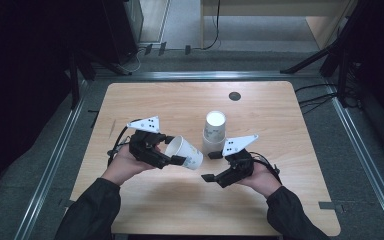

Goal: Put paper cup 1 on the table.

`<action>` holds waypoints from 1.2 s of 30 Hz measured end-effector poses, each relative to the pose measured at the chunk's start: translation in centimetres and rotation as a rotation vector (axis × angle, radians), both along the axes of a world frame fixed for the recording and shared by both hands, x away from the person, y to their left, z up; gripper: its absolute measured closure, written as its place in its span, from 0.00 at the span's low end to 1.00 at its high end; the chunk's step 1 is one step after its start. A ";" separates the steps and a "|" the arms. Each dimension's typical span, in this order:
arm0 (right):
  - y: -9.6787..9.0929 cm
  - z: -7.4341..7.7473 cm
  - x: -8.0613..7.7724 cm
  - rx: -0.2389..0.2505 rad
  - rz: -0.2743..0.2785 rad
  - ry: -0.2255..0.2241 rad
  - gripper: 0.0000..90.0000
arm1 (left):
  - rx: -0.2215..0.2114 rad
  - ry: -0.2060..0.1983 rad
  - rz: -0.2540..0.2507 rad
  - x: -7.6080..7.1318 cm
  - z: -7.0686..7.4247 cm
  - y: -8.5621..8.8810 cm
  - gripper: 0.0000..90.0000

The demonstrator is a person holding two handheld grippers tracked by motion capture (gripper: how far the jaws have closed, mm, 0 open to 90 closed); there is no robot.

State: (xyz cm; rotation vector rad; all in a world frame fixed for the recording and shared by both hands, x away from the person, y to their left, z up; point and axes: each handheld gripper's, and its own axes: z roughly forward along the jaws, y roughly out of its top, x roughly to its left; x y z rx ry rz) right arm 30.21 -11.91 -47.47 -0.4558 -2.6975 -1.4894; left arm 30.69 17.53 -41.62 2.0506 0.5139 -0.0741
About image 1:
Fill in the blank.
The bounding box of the black floor tape mark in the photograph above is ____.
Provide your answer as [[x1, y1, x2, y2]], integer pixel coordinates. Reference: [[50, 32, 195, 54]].
[[87, 109, 100, 129]]

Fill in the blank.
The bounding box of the beige wooden furniture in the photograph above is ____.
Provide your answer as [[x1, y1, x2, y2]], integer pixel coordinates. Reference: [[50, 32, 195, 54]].
[[199, 0, 359, 50]]

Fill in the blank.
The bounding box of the person's left hand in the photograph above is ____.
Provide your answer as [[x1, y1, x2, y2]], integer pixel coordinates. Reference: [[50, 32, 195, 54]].
[[101, 143, 163, 187]]

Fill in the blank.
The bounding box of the black hanging cable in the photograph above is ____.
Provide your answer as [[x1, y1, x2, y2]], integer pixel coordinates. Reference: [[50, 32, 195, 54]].
[[202, 0, 222, 51]]

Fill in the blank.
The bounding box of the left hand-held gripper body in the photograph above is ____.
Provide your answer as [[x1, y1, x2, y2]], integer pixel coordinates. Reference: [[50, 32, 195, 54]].
[[126, 115, 173, 170]]

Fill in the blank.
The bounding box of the white floral paper cup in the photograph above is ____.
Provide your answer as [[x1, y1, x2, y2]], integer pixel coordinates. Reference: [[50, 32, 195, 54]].
[[164, 134, 204, 171]]

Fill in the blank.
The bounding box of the black tripod stand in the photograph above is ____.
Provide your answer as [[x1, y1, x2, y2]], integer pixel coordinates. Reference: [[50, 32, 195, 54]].
[[279, 0, 368, 109]]

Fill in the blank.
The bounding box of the black metal stand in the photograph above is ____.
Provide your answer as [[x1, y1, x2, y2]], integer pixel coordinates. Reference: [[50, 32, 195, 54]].
[[67, 49, 96, 111]]

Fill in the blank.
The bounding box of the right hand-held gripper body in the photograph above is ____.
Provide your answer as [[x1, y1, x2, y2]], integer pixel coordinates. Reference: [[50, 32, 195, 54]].
[[214, 134, 260, 188]]

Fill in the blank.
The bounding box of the person's right hand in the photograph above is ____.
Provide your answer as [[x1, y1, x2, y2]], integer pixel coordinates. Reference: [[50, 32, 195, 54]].
[[238, 161, 283, 200]]

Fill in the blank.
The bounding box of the stack of white paper cups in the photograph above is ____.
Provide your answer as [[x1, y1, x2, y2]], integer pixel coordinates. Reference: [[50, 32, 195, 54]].
[[202, 110, 228, 156]]

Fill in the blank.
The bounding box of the right hand-held gripper black cable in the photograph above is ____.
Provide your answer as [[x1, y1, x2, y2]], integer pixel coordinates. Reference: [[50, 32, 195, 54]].
[[249, 151, 283, 186]]

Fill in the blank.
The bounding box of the dark cabinet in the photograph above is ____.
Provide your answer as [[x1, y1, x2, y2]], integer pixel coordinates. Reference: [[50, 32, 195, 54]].
[[101, 0, 144, 66]]

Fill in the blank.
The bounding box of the aluminium floor rail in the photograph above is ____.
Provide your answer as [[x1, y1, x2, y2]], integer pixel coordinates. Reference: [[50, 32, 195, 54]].
[[324, 81, 384, 240], [13, 79, 89, 240], [93, 69, 329, 82]]

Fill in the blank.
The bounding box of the black floor cable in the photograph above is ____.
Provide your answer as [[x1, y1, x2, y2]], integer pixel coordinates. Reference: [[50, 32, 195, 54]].
[[294, 82, 338, 95], [298, 93, 338, 115]]

